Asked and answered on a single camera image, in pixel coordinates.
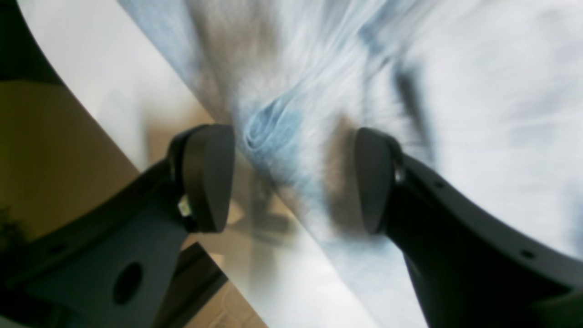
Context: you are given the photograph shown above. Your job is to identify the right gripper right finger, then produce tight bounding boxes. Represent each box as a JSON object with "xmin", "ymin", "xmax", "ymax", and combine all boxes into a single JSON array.
[{"xmin": 354, "ymin": 128, "xmax": 583, "ymax": 328}]

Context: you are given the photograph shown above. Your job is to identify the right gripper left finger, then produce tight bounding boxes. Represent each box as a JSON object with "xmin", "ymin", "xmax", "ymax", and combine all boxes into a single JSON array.
[{"xmin": 1, "ymin": 124, "xmax": 235, "ymax": 328}]

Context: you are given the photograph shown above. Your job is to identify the grey T-shirt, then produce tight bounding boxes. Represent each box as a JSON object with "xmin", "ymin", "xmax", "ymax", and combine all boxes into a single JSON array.
[{"xmin": 119, "ymin": 0, "xmax": 582, "ymax": 328}]

